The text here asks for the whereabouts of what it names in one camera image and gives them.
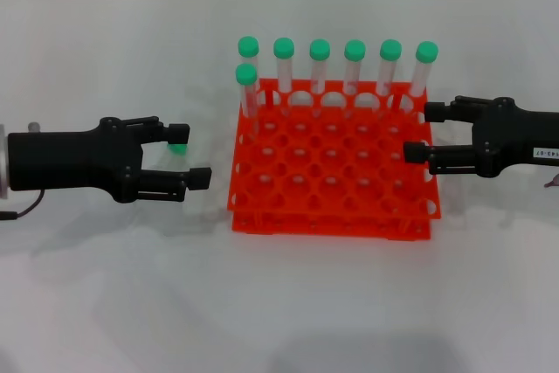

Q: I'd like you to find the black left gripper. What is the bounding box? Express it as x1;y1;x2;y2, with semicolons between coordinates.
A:
7;116;213;204

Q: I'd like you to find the orange test tube rack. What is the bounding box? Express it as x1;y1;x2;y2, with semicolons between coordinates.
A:
226;78;442;242

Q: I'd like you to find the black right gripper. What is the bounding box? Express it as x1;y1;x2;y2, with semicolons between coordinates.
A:
403;94;559;179

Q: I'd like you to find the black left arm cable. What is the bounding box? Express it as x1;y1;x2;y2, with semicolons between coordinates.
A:
0;191;45;221

